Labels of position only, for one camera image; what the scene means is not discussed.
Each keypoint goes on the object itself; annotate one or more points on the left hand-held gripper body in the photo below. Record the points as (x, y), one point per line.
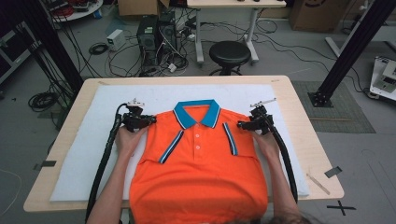
(134, 119)

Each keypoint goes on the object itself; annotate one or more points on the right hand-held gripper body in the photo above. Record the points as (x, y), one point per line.
(263, 121)

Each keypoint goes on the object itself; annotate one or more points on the orange polo shirt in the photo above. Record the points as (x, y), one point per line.
(199, 180)

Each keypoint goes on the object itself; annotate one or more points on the person's left hand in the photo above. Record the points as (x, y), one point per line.
(129, 141)

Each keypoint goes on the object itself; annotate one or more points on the person's right hand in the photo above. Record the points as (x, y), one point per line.
(269, 146)

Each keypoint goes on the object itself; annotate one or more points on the white foam mat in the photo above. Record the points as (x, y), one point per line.
(102, 102)

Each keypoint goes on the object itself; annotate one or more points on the white power adapter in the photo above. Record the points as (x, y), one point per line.
(172, 67)

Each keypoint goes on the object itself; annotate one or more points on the black round stool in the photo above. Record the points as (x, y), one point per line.
(229, 53)

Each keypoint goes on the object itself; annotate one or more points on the black computer tower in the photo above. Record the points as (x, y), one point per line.
(168, 37)
(147, 40)

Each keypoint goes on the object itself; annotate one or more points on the small white box device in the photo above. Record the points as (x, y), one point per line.
(115, 39)

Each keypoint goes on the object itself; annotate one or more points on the grey floor mat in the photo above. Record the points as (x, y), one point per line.
(345, 112)

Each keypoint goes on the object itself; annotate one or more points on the thin wooden stick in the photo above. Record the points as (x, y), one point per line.
(318, 184)

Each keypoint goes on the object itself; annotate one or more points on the grey tape piece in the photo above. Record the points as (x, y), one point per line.
(333, 172)
(46, 164)

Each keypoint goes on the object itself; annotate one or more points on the black metal stand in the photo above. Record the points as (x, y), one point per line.
(351, 46)
(59, 46)

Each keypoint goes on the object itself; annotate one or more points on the cardboard box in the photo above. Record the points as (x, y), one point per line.
(137, 6)
(317, 15)

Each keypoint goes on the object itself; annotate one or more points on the black tape cross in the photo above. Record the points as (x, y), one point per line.
(341, 207)

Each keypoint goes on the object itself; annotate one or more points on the round white table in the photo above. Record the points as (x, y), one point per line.
(87, 12)

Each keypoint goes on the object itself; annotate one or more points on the white desk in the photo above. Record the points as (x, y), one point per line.
(233, 3)

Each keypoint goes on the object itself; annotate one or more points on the white machine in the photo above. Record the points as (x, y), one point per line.
(384, 77)

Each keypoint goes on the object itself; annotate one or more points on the grey metal rack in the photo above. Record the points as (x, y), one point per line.
(12, 59)

